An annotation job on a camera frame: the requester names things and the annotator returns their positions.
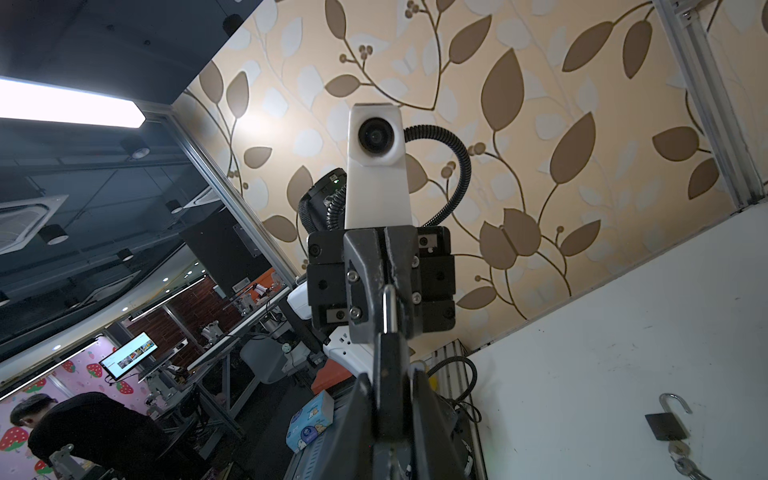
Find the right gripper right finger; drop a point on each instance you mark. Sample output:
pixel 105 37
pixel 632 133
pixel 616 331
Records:
pixel 434 455

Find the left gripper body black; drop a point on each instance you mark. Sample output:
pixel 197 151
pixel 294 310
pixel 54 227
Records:
pixel 326 283

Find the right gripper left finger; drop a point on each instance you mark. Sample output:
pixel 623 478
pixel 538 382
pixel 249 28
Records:
pixel 334 454

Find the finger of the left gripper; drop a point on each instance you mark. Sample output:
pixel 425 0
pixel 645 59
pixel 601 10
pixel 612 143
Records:
pixel 364 256
pixel 402 248

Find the black padlock with keys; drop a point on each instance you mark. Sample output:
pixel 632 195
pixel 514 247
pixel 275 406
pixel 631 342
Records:
pixel 392 390

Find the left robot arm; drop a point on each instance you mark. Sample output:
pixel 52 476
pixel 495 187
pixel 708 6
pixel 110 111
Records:
pixel 359 358

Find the person in black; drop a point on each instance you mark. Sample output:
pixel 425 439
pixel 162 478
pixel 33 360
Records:
pixel 99 428

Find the monitor screen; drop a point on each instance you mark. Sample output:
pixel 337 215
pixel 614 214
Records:
pixel 121 361

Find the dark small padlock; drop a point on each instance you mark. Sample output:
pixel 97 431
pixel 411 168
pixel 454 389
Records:
pixel 666 427

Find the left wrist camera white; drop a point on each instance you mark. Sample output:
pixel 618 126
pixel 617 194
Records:
pixel 377 183

